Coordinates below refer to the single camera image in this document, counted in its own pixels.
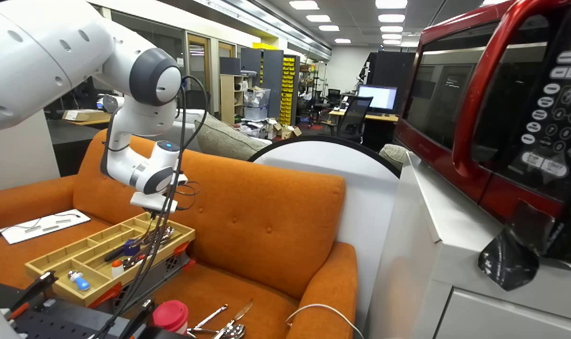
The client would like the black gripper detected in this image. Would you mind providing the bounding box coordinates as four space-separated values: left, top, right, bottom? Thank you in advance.
143 209 177 249

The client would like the wooden cutlery tray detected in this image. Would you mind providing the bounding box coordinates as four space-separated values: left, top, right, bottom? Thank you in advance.
22 211 196 307

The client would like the small blue white bottle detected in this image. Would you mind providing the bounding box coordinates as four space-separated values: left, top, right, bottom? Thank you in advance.
66 270 90 296

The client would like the white cup with red lid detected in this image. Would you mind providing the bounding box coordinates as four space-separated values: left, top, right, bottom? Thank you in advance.
148 298 190 338

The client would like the orange fabric sofa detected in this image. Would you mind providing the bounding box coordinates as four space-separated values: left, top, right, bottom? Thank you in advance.
0 128 360 339

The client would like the white paper sheet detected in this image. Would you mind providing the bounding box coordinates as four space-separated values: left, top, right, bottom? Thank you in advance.
0 208 92 247

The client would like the grey fabric cushion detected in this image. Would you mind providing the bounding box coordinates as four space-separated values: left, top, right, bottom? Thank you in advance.
188 110 271 162

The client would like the black perforated mounting rig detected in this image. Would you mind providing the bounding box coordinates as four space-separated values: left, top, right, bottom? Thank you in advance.
0 270 192 339

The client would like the round white reflector black rim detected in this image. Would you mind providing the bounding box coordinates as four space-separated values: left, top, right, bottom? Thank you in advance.
246 134 403 328

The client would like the yellow black cabinet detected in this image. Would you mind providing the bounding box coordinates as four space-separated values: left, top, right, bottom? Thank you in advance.
277 53 301 128

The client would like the lit desktop monitor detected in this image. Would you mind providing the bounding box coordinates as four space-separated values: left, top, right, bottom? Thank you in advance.
356 83 401 113

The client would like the white cabinet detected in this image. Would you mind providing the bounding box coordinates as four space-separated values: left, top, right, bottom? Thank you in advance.
365 149 571 339

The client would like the red microwave oven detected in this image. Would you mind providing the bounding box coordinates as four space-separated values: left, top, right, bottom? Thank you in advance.
393 0 571 266

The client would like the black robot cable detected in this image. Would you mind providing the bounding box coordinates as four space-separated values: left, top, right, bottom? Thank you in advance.
98 74 211 338

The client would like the blue handled tool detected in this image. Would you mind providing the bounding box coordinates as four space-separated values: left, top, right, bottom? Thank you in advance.
101 240 141 264

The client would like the thin white cable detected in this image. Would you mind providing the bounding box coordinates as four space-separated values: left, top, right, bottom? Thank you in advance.
284 302 367 339

